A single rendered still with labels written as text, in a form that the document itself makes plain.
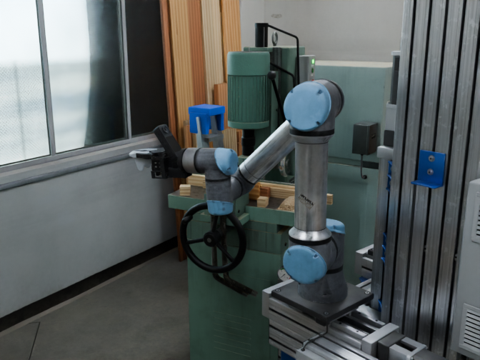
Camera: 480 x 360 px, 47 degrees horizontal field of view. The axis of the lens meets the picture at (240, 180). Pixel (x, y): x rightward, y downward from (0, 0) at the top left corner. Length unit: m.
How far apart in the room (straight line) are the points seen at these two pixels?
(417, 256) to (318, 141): 0.46
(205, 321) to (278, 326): 0.78
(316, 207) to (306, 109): 0.26
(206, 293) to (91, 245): 1.28
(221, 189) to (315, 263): 0.34
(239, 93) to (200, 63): 1.77
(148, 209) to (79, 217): 0.62
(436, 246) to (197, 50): 2.74
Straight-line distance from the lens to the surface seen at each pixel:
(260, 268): 2.33
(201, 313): 2.55
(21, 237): 3.25
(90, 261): 3.62
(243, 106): 2.26
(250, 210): 2.25
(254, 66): 2.25
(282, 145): 1.60
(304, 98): 1.38
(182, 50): 3.81
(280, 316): 1.81
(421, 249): 1.64
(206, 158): 1.56
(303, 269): 1.50
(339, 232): 1.62
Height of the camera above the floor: 1.59
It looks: 15 degrees down
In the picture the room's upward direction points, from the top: straight up
